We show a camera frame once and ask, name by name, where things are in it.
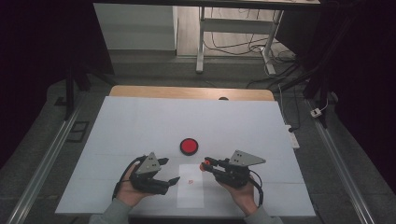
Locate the white desk frame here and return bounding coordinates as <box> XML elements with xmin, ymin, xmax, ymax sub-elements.
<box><xmin>195</xmin><ymin>6</ymin><xmax>285</xmax><ymax>76</ymax></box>

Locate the person's left hand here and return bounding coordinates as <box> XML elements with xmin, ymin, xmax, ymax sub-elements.
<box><xmin>115</xmin><ymin>161</ymin><xmax>156</xmax><ymax>208</ymax></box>

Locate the tangle of black floor cables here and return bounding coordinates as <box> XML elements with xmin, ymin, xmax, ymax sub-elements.
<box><xmin>203</xmin><ymin>7</ymin><xmax>297</xmax><ymax>63</ymax></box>

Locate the aluminium floor rail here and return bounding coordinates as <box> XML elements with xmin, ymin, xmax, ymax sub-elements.
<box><xmin>306</xmin><ymin>98</ymin><xmax>377</xmax><ymax>224</ymax></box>
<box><xmin>6</xmin><ymin>92</ymin><xmax>88</xmax><ymax>224</ymax></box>

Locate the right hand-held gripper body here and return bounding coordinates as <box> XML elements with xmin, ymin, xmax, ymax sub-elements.
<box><xmin>213</xmin><ymin>149</ymin><xmax>267</xmax><ymax>189</ymax></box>

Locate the white paper sheet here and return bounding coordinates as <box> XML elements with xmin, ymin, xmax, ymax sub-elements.
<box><xmin>176</xmin><ymin>163</ymin><xmax>205</xmax><ymax>209</ymax></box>

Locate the red ink pad black case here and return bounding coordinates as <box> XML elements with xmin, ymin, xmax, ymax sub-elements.
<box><xmin>179</xmin><ymin>137</ymin><xmax>200</xmax><ymax>157</ymax></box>

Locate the white table mat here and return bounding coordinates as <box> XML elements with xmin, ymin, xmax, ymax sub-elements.
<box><xmin>55</xmin><ymin>95</ymin><xmax>317</xmax><ymax>217</ymax></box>

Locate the person's right hand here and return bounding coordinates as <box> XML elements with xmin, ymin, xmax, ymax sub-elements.
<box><xmin>217</xmin><ymin>175</ymin><xmax>260</xmax><ymax>217</ymax></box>

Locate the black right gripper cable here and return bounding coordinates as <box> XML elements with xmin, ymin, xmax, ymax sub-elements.
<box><xmin>247</xmin><ymin>169</ymin><xmax>265</xmax><ymax>208</ymax></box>

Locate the white cabinet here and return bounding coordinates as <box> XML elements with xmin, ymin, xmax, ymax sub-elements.
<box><xmin>92</xmin><ymin>3</ymin><xmax>178</xmax><ymax>51</ymax></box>

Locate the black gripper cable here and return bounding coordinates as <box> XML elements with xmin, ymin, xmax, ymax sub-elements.
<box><xmin>247</xmin><ymin>169</ymin><xmax>265</xmax><ymax>208</ymax></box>
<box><xmin>111</xmin><ymin>155</ymin><xmax>148</xmax><ymax>201</ymax></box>

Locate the white power strip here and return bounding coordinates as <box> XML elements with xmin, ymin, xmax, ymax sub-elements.
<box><xmin>285</xmin><ymin>124</ymin><xmax>301</xmax><ymax>149</ymax></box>

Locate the black metal stand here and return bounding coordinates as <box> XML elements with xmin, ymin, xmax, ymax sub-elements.
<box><xmin>279</xmin><ymin>0</ymin><xmax>362</xmax><ymax>129</ymax></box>
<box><xmin>63</xmin><ymin>59</ymin><xmax>92</xmax><ymax>121</ymax></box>

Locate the black floor frame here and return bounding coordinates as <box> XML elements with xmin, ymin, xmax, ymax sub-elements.
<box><xmin>66</xmin><ymin>120</ymin><xmax>90</xmax><ymax>144</ymax></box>

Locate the dark desk top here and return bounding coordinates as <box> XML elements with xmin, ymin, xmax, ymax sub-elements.
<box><xmin>92</xmin><ymin>0</ymin><xmax>322</xmax><ymax>10</ymax></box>

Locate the wooden table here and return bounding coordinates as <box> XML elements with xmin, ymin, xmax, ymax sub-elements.
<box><xmin>108</xmin><ymin>85</ymin><xmax>276</xmax><ymax>102</ymax></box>

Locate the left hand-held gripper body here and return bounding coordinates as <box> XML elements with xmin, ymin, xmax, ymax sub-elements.
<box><xmin>129</xmin><ymin>151</ymin><xmax>172</xmax><ymax>196</ymax></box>

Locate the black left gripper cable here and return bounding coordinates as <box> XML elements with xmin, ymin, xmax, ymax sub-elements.
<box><xmin>111</xmin><ymin>155</ymin><xmax>148</xmax><ymax>201</ymax></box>

